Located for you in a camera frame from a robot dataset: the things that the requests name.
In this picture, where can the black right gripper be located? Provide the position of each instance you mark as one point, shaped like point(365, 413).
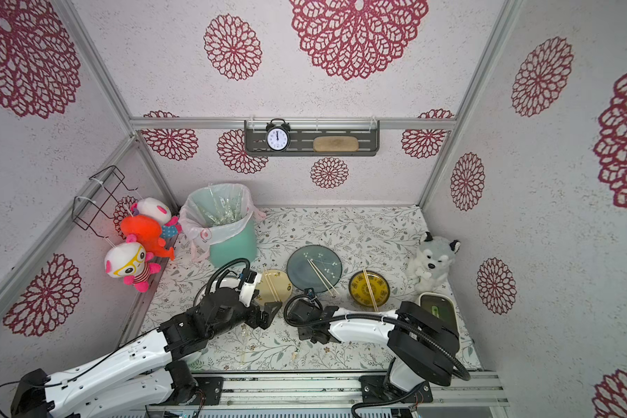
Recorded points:
point(313, 334)

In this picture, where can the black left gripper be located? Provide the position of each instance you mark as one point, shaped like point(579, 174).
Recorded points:
point(255, 317)

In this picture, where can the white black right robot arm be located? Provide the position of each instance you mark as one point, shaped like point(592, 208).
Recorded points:
point(424, 346)

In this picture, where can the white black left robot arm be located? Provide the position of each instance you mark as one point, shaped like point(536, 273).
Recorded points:
point(153, 367)

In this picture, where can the small pale yellow plate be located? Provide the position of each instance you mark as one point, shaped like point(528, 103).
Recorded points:
point(282, 284)

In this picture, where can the dark green glass plate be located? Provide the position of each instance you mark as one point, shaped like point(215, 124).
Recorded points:
point(302, 275)

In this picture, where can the green trash bin with bag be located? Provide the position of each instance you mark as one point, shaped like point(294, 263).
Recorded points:
point(219, 223)

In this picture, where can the yellow black patterned plate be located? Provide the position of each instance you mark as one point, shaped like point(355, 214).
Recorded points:
point(358, 289)

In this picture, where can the white plush with yellow glasses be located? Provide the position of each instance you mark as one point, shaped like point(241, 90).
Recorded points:
point(132, 263)

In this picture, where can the red plush toy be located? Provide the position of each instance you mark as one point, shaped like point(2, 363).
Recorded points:
point(147, 232)

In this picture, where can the grey husky plush toy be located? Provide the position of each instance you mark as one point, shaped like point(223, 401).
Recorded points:
point(430, 264)

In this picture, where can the white green rectangular tray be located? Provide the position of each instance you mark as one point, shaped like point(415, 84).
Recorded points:
point(442, 307)

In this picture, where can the black alarm clock on shelf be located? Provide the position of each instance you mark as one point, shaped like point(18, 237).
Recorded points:
point(278, 135)

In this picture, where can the wooden brush on shelf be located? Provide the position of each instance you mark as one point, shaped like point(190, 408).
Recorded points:
point(336, 144)

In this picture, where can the white wrist camera on left gripper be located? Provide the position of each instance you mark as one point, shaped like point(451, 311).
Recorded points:
point(249, 280)

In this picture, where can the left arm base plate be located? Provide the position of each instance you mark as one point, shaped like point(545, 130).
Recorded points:
point(205, 391)

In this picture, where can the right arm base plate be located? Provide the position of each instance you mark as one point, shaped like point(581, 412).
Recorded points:
point(376, 388)

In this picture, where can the black wire wall basket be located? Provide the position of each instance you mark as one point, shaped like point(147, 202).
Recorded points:
point(110, 199)

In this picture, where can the grey wall shelf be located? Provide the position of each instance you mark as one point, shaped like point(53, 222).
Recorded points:
point(302, 137)

